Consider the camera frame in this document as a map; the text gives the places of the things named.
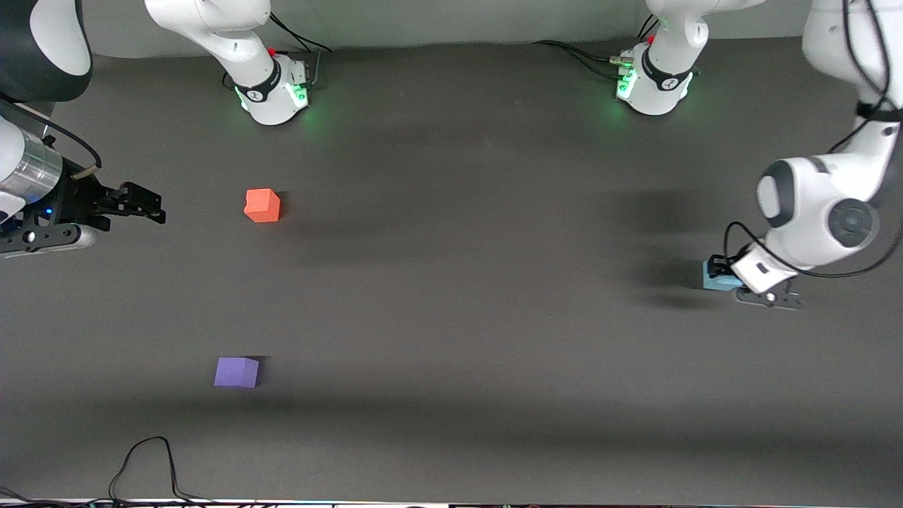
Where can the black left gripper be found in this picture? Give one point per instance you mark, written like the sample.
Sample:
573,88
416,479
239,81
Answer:
718,267

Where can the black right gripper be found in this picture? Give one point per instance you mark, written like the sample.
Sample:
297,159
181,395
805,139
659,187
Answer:
76,199

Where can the light blue foam block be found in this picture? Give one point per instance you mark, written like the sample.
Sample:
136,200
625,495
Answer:
718,283

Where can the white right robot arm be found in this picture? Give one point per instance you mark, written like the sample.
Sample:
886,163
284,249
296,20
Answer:
211,28

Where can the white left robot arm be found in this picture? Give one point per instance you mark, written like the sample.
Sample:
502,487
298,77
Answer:
811,212

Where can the orange foam block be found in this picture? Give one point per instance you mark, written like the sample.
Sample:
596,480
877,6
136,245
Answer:
262,206

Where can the purple foam block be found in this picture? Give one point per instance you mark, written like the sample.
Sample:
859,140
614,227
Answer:
236,374

